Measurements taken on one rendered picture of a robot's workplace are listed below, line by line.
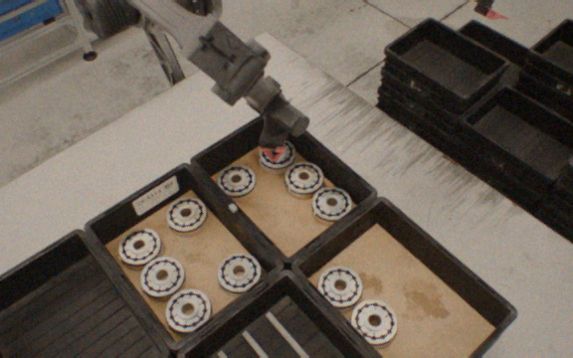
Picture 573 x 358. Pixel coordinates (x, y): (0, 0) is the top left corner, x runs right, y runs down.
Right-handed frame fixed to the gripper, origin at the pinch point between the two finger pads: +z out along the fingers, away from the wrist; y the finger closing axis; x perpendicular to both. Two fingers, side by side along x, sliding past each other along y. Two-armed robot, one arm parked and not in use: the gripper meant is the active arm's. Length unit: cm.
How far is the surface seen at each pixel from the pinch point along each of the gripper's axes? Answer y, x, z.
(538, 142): 64, -89, 50
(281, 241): -25.3, -6.7, 4.1
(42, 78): 94, 158, 86
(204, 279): -39.4, 8.9, 3.9
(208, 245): -30.1, 10.8, 3.9
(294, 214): -16.8, -8.5, 4.2
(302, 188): -10.3, -9.3, 1.4
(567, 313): -24, -80, 18
